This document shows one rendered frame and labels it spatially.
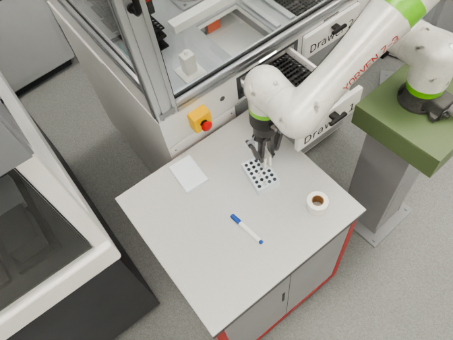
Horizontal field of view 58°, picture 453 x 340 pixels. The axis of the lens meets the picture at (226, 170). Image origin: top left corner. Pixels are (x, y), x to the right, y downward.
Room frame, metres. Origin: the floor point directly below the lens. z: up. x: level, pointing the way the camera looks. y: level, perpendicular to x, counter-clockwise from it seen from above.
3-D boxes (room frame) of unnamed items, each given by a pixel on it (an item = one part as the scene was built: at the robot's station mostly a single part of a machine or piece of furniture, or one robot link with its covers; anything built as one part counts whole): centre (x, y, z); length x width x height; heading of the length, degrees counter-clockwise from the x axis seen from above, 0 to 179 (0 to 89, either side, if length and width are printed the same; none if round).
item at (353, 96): (0.84, -0.37, 0.87); 0.29 x 0.02 x 0.11; 119
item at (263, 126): (0.74, -0.14, 1.07); 0.12 x 0.09 x 0.06; 17
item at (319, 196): (0.58, -0.27, 0.78); 0.07 x 0.07 x 0.04
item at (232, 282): (0.64, -0.01, 0.38); 0.62 x 0.58 x 0.76; 119
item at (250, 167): (0.72, -0.11, 0.78); 0.12 x 0.08 x 0.04; 17
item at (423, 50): (0.88, -0.69, 1.02); 0.16 x 0.13 x 0.19; 26
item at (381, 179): (0.86, -0.70, 0.38); 0.30 x 0.30 x 0.76; 32
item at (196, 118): (0.93, 0.06, 0.88); 0.07 x 0.05 x 0.07; 119
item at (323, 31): (1.25, -0.50, 0.87); 0.29 x 0.02 x 0.11; 119
